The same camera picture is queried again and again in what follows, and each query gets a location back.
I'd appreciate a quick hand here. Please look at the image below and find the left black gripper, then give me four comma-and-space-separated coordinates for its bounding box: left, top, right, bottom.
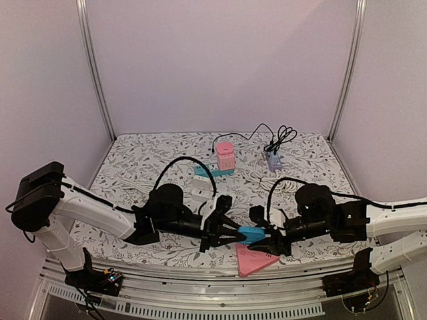
157, 213, 247, 253

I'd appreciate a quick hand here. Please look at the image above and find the pink triangular power strip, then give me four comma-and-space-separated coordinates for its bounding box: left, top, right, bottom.
236, 243, 280, 277

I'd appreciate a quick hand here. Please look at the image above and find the white power strip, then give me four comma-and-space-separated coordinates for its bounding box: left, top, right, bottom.
191, 188, 213, 203

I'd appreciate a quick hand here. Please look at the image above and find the white charger adapter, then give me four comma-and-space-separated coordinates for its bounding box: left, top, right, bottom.
192, 175, 213, 191

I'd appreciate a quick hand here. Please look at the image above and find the teal power strip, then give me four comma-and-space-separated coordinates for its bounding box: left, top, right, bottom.
194, 163, 235, 177

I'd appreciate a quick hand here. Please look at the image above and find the pink cube socket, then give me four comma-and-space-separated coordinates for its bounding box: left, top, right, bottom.
217, 154, 236, 171

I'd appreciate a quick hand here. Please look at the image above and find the purple power strip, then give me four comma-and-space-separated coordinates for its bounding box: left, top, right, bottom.
266, 152, 283, 173

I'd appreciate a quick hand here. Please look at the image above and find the small pink square adapter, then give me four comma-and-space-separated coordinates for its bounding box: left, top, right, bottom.
216, 141, 234, 155

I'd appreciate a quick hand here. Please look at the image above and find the black usb cable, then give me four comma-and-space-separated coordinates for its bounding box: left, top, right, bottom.
211, 123, 278, 155

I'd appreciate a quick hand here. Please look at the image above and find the white power strip cord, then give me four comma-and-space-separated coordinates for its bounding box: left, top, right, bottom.
116, 179, 154, 194

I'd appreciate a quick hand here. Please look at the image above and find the black looped cable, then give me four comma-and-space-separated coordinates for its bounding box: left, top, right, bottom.
263, 125, 298, 154

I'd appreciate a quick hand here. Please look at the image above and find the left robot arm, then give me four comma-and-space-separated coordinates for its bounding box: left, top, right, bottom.
5, 161, 246, 289

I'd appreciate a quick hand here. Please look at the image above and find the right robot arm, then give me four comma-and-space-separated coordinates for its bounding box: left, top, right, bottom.
249, 183, 426, 291

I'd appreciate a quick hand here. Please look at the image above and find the floral table mat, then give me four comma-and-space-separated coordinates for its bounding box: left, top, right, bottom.
71, 132, 352, 269

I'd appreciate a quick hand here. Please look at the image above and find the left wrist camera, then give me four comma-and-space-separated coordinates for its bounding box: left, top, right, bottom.
200, 195, 232, 224

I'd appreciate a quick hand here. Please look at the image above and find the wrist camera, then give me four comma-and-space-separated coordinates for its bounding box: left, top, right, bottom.
249, 205, 286, 230
200, 195, 232, 224

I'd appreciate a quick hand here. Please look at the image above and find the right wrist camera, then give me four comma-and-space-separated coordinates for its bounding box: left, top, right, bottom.
249, 205, 286, 230

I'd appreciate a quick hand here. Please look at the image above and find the aluminium front rail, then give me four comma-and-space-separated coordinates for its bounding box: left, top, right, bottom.
26, 256, 418, 320

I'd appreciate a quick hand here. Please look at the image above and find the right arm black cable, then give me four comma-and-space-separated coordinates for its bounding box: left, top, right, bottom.
265, 177, 311, 221

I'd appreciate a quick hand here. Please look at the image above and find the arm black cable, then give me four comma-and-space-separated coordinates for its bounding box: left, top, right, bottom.
149, 155, 218, 201
265, 177, 311, 221

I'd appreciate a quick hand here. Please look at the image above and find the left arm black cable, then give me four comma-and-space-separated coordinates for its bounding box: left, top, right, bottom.
149, 155, 218, 201

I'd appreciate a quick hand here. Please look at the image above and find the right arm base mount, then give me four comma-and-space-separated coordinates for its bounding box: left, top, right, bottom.
322, 248, 380, 297

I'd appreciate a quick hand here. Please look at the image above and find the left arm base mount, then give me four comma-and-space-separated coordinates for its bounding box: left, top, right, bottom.
63, 248, 123, 297

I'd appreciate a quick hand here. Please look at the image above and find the right aluminium frame post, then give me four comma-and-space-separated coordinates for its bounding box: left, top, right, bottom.
326, 0, 367, 144

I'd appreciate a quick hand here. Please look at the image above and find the aluminium frame post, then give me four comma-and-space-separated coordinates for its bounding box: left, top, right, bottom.
326, 0, 367, 144
76, 0, 117, 142

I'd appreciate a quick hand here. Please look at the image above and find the left aluminium frame post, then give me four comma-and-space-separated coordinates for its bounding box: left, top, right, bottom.
76, 0, 117, 142

